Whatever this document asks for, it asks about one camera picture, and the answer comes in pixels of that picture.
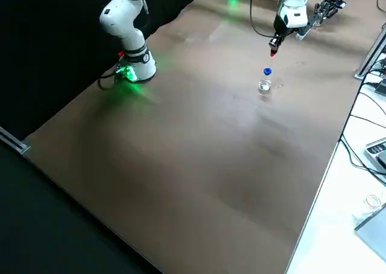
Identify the red-bulb glass dropper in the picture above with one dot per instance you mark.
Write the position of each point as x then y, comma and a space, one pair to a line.
272, 54

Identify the clear glass sample vial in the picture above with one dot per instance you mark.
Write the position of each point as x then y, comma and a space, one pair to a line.
316, 24

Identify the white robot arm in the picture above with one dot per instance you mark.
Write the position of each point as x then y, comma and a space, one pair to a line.
129, 35

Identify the clear blue-capped dropper bottle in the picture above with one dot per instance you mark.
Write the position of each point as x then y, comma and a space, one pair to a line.
264, 87

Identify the small black device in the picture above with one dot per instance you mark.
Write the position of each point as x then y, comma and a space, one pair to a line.
381, 88

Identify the grey device with buttons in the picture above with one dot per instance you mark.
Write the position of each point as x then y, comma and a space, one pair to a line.
377, 156

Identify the small clear glass dish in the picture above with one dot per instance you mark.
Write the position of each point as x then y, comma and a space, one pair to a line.
373, 201

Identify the grey laptop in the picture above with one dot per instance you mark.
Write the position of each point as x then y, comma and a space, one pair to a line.
374, 234

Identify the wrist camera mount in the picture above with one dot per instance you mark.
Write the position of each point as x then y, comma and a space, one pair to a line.
305, 29

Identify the aluminium camera post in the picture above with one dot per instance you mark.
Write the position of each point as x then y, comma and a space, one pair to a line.
369, 56

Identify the silver corner rail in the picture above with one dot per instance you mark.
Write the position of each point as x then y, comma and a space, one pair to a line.
15, 141

